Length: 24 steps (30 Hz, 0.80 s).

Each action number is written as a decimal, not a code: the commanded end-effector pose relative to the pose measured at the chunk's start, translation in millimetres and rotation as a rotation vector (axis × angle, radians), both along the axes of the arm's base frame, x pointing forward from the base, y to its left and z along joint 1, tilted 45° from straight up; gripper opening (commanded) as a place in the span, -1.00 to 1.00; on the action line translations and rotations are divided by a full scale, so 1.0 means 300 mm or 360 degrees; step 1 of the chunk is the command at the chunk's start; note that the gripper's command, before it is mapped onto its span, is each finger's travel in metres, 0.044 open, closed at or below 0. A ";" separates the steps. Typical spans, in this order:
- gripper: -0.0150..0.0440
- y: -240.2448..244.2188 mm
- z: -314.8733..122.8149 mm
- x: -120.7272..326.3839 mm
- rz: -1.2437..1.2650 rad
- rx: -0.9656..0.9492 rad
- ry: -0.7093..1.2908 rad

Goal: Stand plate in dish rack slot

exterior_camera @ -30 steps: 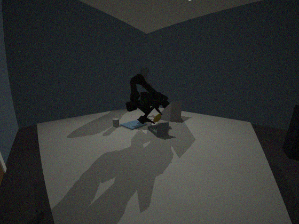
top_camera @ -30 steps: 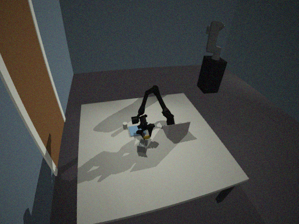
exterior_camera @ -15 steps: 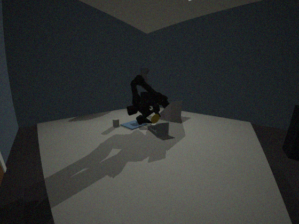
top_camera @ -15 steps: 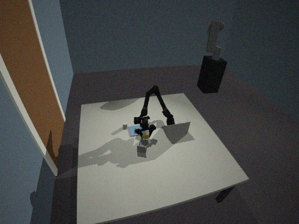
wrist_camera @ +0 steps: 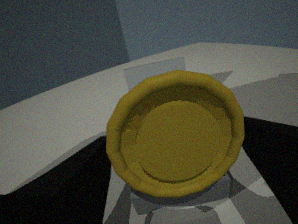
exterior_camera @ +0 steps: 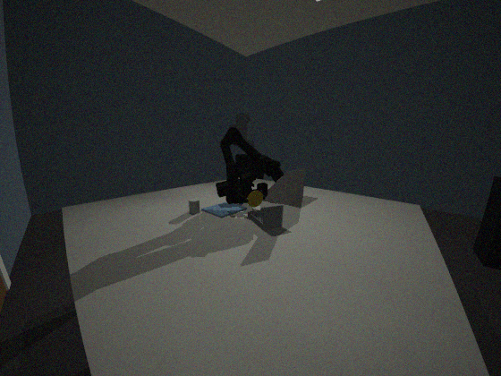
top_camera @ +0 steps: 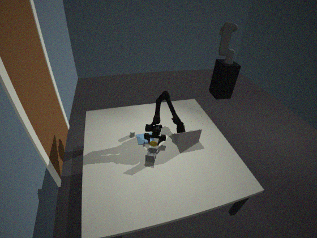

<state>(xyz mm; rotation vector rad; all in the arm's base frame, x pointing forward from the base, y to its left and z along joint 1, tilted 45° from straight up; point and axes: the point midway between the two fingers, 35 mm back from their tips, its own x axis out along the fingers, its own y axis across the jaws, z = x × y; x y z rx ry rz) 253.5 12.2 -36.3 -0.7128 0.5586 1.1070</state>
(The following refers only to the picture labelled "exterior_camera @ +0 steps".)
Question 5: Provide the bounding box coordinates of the olive yellow plate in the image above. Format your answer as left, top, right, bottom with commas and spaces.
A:
248, 191, 263, 207

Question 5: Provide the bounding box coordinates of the blue flat mat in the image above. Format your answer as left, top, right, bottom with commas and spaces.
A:
201, 202, 247, 218

